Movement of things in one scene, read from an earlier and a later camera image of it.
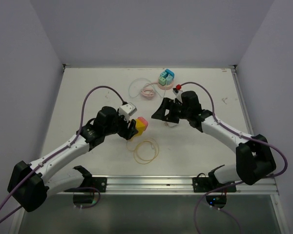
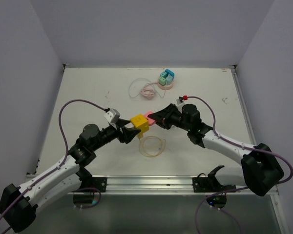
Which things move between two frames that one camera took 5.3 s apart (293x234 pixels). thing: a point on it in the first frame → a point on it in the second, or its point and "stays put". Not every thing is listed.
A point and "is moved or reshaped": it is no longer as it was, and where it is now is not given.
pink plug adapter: x=143 y=121 → x=151 y=122
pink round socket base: x=166 y=87 stays put
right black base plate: x=204 y=185 stays put
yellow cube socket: x=139 y=126 is moved or reshaped
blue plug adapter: x=168 y=71 stays put
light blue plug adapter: x=169 y=79 stays put
